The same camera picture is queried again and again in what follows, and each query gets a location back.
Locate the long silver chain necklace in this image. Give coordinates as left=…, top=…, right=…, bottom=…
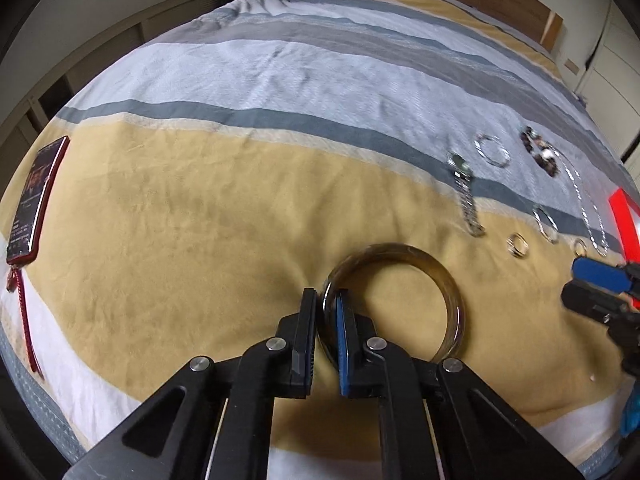
left=549, top=145, right=612, bottom=260

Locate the low wooden side shelf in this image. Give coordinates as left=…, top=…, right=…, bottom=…
left=1, top=0, right=221, bottom=188

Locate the silver ring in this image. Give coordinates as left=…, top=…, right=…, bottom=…
left=506, top=232, right=531, bottom=259

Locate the dark beaded bracelet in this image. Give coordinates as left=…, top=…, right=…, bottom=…
left=518, top=126, right=561, bottom=178

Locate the amber brown bangle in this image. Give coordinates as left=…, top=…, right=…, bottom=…
left=320, top=243, right=465, bottom=364

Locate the twisted silver hoop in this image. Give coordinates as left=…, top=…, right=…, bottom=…
left=532, top=205, right=559, bottom=244
left=474, top=133, right=511, bottom=169

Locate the striped bed cover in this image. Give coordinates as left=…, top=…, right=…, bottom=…
left=1, top=0, right=637, bottom=479

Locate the red tassel strap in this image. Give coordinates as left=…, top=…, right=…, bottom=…
left=5, top=264, right=46, bottom=380

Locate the red jewelry box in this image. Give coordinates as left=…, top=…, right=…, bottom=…
left=607, top=186, right=640, bottom=311

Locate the white wardrobe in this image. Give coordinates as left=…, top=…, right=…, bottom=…
left=553, top=2, right=639, bottom=179

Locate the silver chain watch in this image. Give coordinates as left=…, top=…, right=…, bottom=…
left=448, top=153, right=485, bottom=237

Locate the red-cased phone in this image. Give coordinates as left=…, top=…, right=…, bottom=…
left=6, top=136, right=70, bottom=266

